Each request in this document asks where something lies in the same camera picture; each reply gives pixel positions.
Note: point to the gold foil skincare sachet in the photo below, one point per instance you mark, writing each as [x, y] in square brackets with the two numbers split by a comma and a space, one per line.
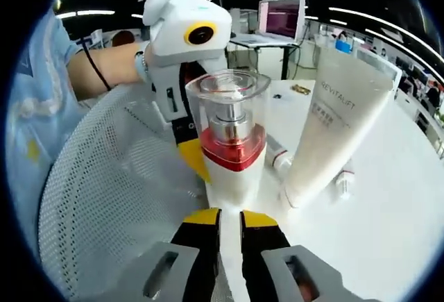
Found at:
[301, 90]

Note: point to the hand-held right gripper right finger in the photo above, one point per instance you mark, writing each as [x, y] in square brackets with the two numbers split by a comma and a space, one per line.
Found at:
[263, 243]

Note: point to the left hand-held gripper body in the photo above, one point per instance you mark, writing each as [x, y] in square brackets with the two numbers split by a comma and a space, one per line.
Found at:
[173, 14]

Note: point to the monitor with maroon screen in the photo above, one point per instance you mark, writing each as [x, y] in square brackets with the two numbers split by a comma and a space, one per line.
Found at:
[279, 17]

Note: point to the grey mesh office chair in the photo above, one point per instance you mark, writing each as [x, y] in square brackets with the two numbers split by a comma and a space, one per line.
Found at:
[104, 194]

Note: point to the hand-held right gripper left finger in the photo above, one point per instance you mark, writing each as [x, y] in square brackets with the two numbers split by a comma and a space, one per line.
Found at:
[197, 246]

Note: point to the slim white skincare bottle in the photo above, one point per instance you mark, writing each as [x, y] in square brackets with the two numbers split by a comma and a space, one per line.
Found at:
[345, 180]

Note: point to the white skincare tube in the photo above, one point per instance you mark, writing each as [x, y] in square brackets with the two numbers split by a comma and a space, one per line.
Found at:
[329, 135]

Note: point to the black legged standing desk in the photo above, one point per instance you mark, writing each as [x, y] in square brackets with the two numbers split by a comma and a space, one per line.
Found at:
[263, 40]

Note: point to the person's light blue shirt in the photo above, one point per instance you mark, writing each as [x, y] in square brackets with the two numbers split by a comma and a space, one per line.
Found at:
[31, 107]

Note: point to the light blue wristband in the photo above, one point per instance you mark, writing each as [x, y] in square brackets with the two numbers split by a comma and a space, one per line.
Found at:
[141, 66]

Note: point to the red label skincare bottle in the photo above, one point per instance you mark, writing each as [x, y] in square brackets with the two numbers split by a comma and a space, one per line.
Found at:
[277, 154]

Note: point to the red collared skincare pump bottle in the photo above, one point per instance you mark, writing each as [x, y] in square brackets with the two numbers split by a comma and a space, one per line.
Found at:
[225, 177]

